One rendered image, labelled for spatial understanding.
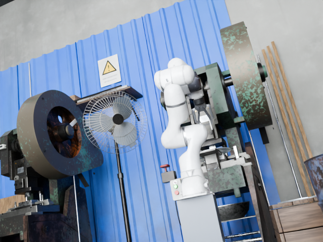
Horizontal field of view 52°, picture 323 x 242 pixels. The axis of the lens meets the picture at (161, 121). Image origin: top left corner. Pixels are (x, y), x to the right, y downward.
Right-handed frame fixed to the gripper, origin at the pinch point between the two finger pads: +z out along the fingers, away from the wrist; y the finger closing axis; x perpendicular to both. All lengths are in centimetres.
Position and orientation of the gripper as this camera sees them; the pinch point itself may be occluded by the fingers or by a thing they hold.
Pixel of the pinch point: (206, 126)
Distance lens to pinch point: 226.9
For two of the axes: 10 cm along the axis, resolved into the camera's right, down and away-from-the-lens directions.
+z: 3.0, 9.4, 1.5
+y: 9.3, -2.5, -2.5
